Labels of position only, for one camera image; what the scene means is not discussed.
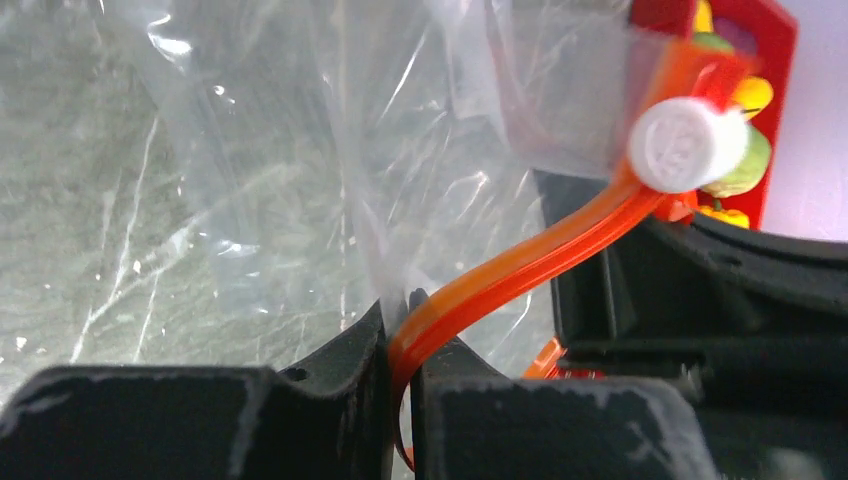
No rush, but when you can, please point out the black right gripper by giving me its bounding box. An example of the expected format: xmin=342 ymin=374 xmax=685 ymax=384
xmin=533 ymin=168 xmax=848 ymax=480

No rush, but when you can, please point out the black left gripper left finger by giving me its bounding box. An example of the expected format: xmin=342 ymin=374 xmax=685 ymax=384
xmin=1 ymin=306 xmax=387 ymax=479

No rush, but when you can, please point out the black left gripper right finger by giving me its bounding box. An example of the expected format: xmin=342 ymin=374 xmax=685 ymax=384
xmin=411 ymin=339 xmax=719 ymax=479

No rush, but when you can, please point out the clear zip bag orange zipper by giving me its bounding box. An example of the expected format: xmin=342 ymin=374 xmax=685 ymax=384
xmin=0 ymin=0 xmax=763 ymax=472

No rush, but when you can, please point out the red plastic bin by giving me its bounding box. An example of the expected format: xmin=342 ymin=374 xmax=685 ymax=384
xmin=629 ymin=1 xmax=798 ymax=230

